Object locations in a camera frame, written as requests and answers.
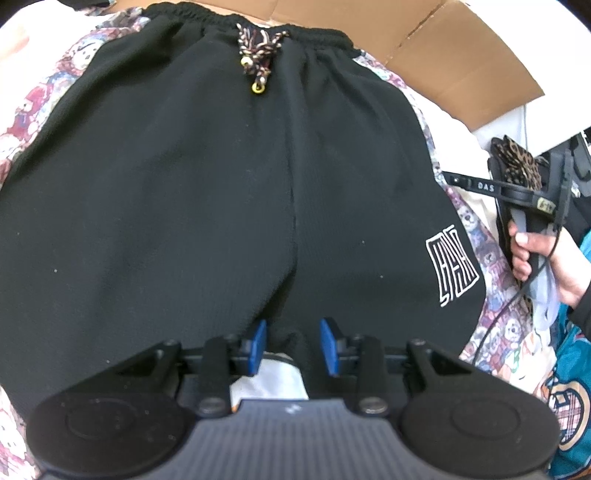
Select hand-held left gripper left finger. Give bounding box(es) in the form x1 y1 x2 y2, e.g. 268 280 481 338
108 318 269 418

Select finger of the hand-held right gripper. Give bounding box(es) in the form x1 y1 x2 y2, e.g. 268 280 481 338
442 171 509 200

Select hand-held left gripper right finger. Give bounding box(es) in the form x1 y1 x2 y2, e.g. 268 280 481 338
320 318 485 417

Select black shorts with teddy print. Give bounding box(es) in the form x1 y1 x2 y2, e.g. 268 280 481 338
0 2 561 480

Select person's right forearm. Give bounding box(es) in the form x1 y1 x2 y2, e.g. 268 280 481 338
570 288 591 342

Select person's right hand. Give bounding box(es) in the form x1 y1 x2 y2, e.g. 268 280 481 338
508 224 589 305

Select leopard print garment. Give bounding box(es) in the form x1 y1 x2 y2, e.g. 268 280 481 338
488 135 552 195

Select cream bear printed blanket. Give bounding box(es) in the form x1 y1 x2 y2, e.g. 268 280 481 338
0 7 506 222

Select brown cardboard sheet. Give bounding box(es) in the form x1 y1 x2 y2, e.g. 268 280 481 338
217 0 546 134

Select teal printed garment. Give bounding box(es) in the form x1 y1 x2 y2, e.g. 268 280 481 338
547 226 591 469

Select black cable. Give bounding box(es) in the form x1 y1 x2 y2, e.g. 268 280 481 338
459 203 566 365

